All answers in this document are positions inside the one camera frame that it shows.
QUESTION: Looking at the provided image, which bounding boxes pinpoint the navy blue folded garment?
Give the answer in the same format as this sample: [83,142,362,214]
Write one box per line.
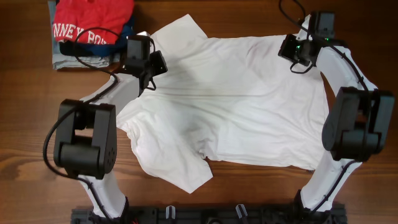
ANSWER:
[76,16,134,57]

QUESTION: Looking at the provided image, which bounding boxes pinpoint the red folded t-shirt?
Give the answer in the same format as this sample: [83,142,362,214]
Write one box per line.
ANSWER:
[52,0,134,45]

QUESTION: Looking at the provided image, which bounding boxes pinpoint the grey rail clip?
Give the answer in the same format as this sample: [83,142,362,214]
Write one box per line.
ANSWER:
[165,205,176,220]
[235,204,248,219]

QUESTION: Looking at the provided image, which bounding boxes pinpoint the left black cable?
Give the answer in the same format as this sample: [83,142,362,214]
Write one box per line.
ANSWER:
[42,27,130,223]

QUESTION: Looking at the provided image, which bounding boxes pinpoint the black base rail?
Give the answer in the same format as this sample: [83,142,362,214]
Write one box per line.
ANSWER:
[70,203,348,224]

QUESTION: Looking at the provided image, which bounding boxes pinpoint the right black cable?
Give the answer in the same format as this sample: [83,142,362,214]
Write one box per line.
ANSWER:
[278,0,371,215]

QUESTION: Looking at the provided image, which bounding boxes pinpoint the left grey rail clip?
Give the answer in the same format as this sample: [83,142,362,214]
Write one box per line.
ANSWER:
[165,205,176,220]

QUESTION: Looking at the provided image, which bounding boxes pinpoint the black cable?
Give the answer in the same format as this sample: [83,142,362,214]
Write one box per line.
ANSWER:
[42,27,130,223]
[278,0,371,215]

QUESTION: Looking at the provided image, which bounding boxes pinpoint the black folded garment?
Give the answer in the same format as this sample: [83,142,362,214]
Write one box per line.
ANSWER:
[59,40,125,57]

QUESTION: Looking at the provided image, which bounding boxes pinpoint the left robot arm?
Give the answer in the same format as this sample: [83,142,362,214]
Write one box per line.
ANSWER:
[52,34,167,223]

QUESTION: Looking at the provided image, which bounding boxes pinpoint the right grey rail clip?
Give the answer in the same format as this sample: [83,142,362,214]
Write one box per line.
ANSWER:
[235,204,248,219]

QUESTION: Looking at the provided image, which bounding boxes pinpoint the light grey folded jeans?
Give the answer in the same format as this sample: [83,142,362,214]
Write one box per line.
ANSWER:
[47,1,121,70]

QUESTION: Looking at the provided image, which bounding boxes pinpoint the white t-shirt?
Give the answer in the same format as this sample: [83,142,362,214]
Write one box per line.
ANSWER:
[117,15,328,193]

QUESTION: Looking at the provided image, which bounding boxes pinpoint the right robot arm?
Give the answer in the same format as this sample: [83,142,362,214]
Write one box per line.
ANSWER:
[278,11,395,222]

